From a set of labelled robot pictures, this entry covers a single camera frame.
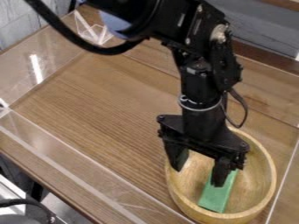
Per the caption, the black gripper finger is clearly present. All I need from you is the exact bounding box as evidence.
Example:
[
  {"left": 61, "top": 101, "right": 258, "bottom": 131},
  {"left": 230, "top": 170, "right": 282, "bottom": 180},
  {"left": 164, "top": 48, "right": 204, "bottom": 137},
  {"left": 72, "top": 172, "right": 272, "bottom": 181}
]
[
  {"left": 163, "top": 137, "right": 190, "bottom": 172},
  {"left": 210, "top": 157, "right": 231, "bottom": 187}
]

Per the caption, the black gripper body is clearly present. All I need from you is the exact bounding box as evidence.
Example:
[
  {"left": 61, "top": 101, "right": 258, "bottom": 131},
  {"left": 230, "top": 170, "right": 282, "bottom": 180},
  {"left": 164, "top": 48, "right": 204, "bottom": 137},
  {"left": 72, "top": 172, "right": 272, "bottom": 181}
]
[{"left": 156, "top": 108, "right": 250, "bottom": 170}]

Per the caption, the green rectangular block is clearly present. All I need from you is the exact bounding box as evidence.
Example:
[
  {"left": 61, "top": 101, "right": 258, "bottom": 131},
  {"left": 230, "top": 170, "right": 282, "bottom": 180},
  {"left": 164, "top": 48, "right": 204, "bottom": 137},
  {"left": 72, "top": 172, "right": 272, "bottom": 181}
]
[{"left": 198, "top": 171, "right": 239, "bottom": 214}]

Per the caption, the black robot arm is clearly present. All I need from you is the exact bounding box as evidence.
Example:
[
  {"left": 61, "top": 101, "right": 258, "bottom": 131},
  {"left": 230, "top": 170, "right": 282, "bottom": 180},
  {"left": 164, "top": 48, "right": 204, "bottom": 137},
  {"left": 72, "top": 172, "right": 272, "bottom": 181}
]
[{"left": 24, "top": 0, "right": 248, "bottom": 187}]

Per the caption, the brown wooden bowl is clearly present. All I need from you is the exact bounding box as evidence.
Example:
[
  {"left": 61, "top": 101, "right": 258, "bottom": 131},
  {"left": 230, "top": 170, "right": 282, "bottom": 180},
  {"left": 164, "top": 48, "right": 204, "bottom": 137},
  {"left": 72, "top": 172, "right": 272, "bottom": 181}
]
[{"left": 164, "top": 128, "right": 276, "bottom": 224}]

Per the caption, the clear acrylic tray wall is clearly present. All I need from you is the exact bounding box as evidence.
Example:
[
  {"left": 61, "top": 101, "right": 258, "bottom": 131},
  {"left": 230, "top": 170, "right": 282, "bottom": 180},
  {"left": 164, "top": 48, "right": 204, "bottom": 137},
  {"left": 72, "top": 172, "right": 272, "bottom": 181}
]
[{"left": 0, "top": 8, "right": 299, "bottom": 224}]

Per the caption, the black metal table bracket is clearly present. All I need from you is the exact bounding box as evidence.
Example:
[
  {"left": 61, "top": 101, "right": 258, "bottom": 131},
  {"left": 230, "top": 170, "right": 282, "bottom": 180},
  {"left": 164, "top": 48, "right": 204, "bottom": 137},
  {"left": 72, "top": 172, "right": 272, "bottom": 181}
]
[{"left": 23, "top": 193, "right": 69, "bottom": 224}]

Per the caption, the clear acrylic corner bracket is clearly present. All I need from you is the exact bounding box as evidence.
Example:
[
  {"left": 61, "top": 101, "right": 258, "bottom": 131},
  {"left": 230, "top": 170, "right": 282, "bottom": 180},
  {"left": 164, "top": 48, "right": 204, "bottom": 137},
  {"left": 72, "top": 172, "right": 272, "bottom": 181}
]
[{"left": 73, "top": 10, "right": 114, "bottom": 46}]

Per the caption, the black cable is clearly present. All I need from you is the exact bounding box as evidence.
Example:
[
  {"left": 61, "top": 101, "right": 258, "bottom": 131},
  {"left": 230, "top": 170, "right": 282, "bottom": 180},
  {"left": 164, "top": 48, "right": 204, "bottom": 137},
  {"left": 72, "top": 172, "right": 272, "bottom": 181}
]
[{"left": 0, "top": 198, "right": 57, "bottom": 224}]

